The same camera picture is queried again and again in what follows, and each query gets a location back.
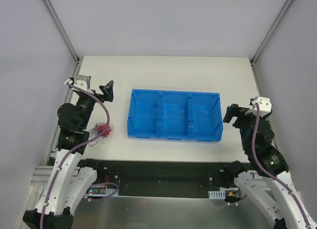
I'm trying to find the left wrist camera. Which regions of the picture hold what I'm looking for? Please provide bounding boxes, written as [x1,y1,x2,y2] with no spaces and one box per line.
[64,75,91,92]

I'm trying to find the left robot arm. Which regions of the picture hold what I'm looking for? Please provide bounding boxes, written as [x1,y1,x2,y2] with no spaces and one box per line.
[23,76,113,229]

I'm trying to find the right aluminium corner post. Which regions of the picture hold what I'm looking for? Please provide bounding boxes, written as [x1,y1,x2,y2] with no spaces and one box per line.
[250,0,302,66]

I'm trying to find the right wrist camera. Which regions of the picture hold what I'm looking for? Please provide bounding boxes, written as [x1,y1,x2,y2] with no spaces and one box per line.
[246,96,272,117]

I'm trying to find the aluminium corner post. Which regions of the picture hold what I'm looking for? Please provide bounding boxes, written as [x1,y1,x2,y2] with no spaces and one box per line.
[250,0,302,66]
[41,0,80,63]

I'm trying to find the left white cable duct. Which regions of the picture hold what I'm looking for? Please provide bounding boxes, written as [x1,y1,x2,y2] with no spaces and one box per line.
[86,187,119,197]

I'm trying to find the right white cable duct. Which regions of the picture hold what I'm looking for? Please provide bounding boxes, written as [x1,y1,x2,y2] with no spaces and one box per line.
[208,190,226,200]

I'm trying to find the left aluminium corner post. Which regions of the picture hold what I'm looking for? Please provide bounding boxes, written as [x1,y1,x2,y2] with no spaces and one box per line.
[41,0,80,63]

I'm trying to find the red cable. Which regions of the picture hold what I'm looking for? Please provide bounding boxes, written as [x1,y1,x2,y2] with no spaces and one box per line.
[93,123,115,138]

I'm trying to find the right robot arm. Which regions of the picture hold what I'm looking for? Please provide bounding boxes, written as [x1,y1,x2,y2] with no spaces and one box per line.
[213,102,317,229]

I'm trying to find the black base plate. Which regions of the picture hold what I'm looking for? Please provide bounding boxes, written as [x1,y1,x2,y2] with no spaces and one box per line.
[78,158,229,198]

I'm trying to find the aluminium frame rail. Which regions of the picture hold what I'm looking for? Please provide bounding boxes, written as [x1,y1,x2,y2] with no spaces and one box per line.
[32,164,82,185]

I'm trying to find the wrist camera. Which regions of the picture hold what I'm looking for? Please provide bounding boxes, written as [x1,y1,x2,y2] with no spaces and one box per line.
[246,96,272,117]
[64,75,91,92]

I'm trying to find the white cable duct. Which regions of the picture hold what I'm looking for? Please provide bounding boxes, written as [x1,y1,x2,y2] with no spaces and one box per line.
[86,187,119,197]
[208,190,226,200]

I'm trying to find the blue three-compartment bin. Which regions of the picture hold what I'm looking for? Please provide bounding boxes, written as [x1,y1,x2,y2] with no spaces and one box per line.
[127,89,223,142]

